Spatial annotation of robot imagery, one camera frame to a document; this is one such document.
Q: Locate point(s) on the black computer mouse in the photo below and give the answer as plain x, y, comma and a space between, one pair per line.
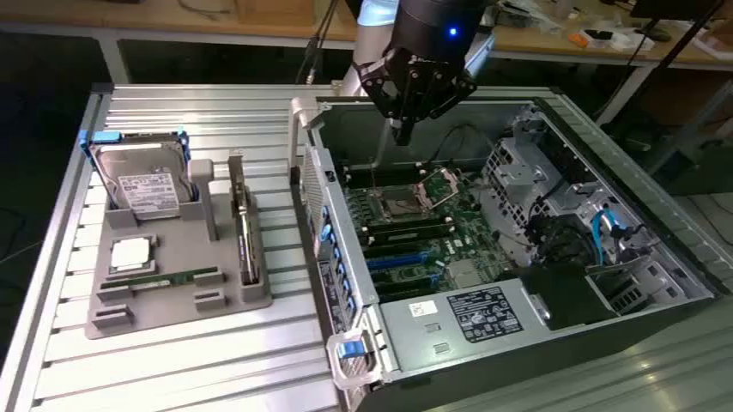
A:
661, 34

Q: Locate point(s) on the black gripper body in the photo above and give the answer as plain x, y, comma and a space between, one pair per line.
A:
435, 38

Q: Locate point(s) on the black open PC case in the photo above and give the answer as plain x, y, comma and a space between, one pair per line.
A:
573, 356

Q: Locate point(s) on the metal socket cover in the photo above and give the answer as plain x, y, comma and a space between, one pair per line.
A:
443, 184

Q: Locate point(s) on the green RAM stick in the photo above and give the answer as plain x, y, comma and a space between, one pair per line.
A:
166, 279

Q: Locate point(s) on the white plastic part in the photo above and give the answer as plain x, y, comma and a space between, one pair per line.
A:
626, 40

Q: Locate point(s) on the grey parts rack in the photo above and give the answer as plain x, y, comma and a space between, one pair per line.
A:
171, 242

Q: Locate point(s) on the green motherboard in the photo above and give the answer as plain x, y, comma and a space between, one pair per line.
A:
475, 232

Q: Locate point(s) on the wooden workbench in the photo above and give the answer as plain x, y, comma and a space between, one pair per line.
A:
686, 56
85, 17

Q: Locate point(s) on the CPU socket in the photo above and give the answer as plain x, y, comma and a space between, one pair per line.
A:
401, 206

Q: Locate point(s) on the thin locking lever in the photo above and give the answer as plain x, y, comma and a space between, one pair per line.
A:
374, 180

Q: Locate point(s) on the blue expansion slot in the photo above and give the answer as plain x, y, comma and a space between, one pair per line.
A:
395, 260

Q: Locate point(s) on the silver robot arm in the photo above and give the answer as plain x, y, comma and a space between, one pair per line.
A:
369, 43

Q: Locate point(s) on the black graphics card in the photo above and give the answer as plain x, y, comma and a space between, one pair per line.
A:
246, 240

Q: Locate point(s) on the silver CPU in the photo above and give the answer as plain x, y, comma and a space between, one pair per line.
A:
131, 255

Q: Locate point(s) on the black expansion slot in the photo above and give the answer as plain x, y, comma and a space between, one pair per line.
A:
403, 287

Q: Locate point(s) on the silver disk bay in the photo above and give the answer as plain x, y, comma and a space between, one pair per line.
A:
515, 171

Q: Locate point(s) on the black monitor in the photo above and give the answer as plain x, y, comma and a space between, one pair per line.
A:
676, 8

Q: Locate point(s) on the silver hard disk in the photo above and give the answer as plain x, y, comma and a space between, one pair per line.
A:
143, 189

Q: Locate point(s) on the grey power supply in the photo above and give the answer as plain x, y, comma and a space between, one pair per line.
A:
413, 339

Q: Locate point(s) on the orange and white device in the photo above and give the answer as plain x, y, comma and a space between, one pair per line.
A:
579, 39

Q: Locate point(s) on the black plastic shroud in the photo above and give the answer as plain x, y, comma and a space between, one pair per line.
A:
566, 296

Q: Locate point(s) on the blue disk carrier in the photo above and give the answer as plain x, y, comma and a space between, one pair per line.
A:
106, 138

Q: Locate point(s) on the silver chipset heatsink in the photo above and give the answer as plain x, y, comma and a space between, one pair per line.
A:
465, 274

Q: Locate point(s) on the black slanted pole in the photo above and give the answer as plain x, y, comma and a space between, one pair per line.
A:
673, 46

